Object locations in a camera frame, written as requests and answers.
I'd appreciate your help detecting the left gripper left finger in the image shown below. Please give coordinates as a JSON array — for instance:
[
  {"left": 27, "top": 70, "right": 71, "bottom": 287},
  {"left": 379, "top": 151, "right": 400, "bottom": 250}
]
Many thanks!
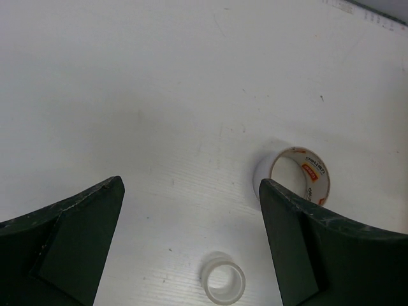
[{"left": 27, "top": 175, "right": 125, "bottom": 306}]

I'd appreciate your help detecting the small clear tape roll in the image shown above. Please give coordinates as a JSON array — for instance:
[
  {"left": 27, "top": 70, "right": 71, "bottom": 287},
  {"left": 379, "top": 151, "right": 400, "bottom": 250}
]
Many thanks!
[{"left": 200, "top": 251, "right": 246, "bottom": 305}]

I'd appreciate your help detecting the large tape roll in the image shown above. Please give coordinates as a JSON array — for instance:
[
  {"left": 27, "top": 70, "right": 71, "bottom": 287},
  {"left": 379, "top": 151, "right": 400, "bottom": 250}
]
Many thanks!
[{"left": 252, "top": 147, "right": 331, "bottom": 206}]

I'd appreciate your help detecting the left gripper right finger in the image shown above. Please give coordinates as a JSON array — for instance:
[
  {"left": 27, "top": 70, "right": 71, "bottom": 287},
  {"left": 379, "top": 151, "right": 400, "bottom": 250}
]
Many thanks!
[{"left": 259, "top": 179, "right": 319, "bottom": 305}]

